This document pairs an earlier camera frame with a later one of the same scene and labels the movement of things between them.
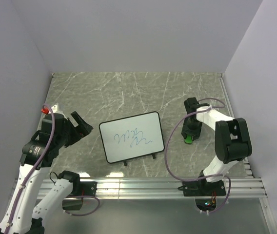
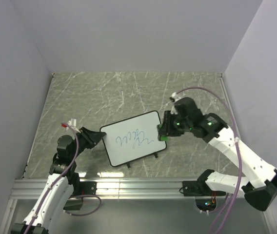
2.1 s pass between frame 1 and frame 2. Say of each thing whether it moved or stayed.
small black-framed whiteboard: stayed
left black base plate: stayed
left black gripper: moved
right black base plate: stayed
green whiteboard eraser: moved
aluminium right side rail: stayed
